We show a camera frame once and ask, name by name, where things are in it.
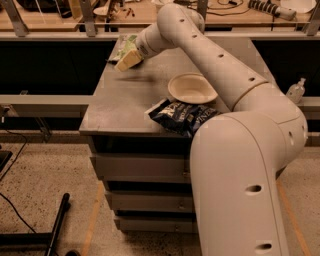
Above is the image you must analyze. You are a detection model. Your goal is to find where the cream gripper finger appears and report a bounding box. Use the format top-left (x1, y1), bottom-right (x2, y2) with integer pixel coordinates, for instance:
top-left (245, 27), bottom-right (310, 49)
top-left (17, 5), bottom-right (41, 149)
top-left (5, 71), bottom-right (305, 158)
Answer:
top-left (115, 49), bottom-right (143, 72)

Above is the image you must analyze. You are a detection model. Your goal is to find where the green jalapeno chip bag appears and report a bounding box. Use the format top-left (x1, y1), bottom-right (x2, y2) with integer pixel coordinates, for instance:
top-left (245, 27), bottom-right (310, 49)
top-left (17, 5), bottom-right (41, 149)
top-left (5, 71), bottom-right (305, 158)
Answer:
top-left (108, 34), bottom-right (137, 62)

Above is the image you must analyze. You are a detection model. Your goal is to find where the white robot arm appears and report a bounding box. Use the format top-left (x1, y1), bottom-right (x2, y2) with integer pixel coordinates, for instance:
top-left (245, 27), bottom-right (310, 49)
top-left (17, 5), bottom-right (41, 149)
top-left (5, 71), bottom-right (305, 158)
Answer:
top-left (116, 3), bottom-right (307, 256)

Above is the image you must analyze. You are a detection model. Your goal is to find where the white paper bowl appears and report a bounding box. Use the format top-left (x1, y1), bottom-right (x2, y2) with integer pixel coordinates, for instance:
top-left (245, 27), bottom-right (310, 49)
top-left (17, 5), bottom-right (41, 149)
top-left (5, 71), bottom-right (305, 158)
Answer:
top-left (168, 72), bottom-right (218, 104)

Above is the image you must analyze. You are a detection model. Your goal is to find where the blue chip bag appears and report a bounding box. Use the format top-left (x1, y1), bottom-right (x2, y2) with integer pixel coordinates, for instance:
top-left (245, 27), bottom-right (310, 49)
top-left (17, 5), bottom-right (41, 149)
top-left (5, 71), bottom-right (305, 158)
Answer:
top-left (146, 99), bottom-right (220, 138)

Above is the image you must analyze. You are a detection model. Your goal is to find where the top grey drawer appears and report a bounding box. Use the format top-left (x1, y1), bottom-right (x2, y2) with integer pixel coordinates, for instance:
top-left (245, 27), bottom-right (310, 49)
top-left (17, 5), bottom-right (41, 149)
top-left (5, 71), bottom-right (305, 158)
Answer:
top-left (90, 153), bottom-right (190, 183)

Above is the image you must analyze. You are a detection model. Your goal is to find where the grey drawer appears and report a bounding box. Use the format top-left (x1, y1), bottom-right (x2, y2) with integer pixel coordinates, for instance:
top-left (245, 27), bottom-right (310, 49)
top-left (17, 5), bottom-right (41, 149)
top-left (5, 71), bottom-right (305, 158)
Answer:
top-left (114, 216), bottom-right (198, 233)
top-left (90, 153), bottom-right (190, 183)
top-left (106, 191), bottom-right (194, 213)

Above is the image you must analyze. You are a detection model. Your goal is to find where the grey drawer cabinet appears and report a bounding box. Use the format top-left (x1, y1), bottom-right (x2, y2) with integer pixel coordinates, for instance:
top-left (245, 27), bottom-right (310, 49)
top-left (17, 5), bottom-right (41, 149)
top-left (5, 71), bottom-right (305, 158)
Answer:
top-left (78, 34), bottom-right (278, 234)

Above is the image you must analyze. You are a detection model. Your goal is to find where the wooden workbench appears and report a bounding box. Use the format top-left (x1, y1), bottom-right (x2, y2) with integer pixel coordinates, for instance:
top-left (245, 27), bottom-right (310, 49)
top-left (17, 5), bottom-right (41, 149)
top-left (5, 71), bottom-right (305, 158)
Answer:
top-left (13, 0), bottom-right (317, 32)

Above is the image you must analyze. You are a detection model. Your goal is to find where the middle grey drawer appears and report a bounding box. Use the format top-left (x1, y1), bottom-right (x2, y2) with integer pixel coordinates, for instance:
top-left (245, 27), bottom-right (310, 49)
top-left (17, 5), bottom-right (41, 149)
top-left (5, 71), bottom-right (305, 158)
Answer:
top-left (106, 191), bottom-right (194, 213)

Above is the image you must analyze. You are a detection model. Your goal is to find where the black stand leg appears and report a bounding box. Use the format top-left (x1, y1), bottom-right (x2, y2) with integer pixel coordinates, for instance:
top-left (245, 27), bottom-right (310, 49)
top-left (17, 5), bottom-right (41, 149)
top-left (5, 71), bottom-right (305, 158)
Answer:
top-left (44, 193), bottom-right (71, 256)

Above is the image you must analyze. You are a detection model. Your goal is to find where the bottom grey drawer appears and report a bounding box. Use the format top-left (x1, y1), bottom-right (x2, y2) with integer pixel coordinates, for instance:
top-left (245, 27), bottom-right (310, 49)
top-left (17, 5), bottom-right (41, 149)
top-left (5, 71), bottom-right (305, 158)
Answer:
top-left (114, 216), bottom-right (198, 233)

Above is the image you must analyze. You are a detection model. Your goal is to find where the clear sanitizer bottle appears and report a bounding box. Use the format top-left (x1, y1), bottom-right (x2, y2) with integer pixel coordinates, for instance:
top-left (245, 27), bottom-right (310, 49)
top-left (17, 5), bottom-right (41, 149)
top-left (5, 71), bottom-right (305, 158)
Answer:
top-left (286, 78), bottom-right (306, 104)

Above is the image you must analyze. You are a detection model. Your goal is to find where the black ribbed handle tool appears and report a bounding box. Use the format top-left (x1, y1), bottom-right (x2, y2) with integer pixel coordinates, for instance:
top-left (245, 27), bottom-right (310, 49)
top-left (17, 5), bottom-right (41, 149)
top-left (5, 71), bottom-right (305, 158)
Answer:
top-left (248, 0), bottom-right (296, 21)

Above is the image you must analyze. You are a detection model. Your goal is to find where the black floor cable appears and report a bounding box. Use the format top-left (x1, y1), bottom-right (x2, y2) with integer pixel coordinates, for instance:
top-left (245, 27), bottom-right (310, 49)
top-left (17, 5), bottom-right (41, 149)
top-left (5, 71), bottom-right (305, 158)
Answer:
top-left (0, 128), bottom-right (38, 234)

